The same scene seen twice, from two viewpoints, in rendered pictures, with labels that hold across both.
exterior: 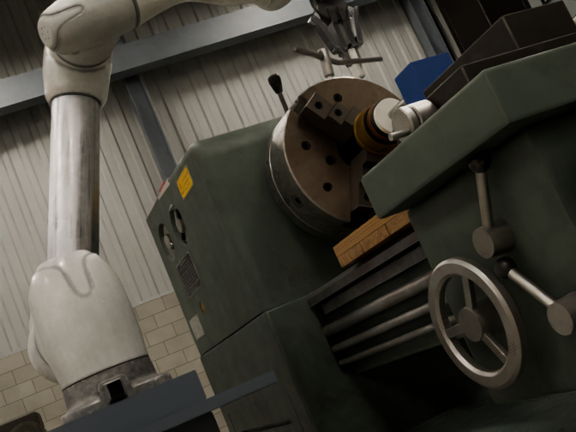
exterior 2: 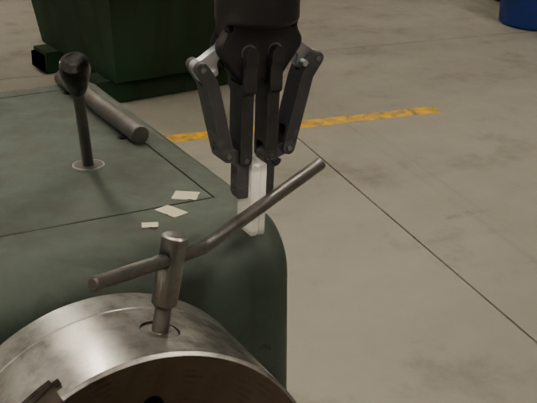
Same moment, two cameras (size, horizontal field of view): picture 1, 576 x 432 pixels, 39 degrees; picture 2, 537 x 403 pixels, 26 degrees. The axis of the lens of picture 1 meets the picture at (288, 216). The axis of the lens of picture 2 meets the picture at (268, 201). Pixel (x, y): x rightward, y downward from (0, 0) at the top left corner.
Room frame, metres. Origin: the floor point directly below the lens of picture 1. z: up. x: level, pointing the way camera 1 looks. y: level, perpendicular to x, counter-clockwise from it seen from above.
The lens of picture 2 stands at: (0.76, -0.24, 1.70)
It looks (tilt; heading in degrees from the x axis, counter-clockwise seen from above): 22 degrees down; 357
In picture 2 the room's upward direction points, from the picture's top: straight up
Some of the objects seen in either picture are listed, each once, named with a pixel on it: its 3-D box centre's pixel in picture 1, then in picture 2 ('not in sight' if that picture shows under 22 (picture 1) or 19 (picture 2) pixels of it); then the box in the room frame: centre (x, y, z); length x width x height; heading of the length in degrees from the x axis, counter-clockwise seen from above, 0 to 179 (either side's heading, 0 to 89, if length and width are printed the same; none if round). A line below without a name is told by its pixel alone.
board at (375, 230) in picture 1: (459, 200); not in sight; (1.37, -0.27, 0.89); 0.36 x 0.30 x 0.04; 114
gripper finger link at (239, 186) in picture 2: (342, 57); (231, 171); (1.75, -0.25, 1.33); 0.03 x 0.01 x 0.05; 114
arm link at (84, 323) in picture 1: (82, 315); not in sight; (1.39, 0.39, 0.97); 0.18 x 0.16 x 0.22; 27
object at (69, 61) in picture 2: (275, 83); (73, 75); (1.90, -0.10, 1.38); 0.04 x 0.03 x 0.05; 24
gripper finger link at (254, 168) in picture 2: (353, 65); (248, 195); (1.76, -0.27, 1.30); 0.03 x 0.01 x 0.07; 24
